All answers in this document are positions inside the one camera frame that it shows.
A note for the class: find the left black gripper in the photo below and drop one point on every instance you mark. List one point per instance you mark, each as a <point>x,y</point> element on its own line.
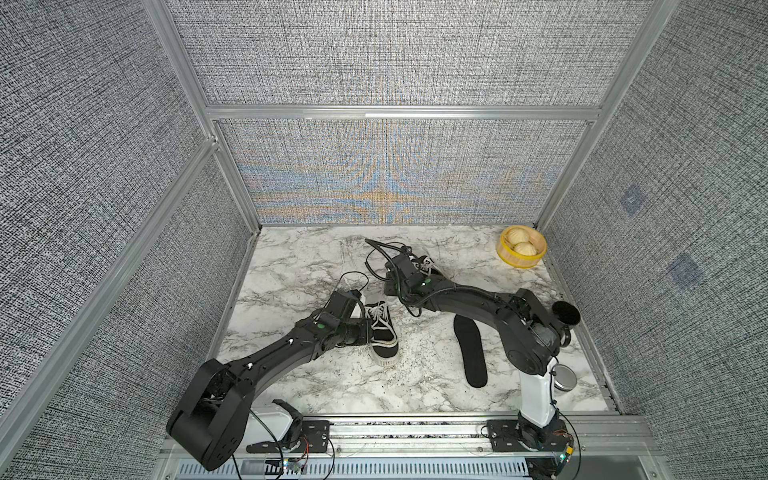
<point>358,332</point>

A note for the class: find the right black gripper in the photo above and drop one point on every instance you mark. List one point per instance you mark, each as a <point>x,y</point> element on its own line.
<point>395,276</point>

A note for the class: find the black canvas sneaker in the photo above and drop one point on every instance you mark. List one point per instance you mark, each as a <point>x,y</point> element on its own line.
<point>383,340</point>
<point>426,265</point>

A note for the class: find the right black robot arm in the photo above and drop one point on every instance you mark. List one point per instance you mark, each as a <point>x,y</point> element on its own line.
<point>530,339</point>

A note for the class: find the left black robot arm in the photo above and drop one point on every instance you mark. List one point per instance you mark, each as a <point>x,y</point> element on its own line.
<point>210,419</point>

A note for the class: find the upper beige bun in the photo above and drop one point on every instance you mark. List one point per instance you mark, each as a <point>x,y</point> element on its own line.
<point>517,236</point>

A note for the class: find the beige bun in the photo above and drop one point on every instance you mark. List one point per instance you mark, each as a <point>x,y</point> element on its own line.
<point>517,236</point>
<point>525,249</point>

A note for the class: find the yellow bamboo steamer basket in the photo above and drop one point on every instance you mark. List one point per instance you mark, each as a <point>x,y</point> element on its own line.
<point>506,254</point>

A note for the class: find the lower beige bun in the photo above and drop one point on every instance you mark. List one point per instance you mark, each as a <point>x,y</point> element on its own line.
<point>525,249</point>

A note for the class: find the small round metal lid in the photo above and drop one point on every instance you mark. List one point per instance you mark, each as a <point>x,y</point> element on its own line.
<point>564,378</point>

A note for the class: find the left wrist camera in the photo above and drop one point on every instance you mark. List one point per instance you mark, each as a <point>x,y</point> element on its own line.
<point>345,305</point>

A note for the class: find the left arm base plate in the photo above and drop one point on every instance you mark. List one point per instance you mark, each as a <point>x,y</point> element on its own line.
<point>311,436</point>

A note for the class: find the white slotted cable duct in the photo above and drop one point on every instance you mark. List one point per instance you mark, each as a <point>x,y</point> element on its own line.
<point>365,468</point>

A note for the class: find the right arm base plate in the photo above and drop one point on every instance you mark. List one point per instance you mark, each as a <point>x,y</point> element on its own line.
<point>509,435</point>

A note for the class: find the aluminium front rail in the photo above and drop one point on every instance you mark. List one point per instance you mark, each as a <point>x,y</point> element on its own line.
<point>455,434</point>

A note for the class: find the aluminium enclosure frame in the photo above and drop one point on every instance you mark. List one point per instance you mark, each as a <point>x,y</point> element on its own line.
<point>103,121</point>

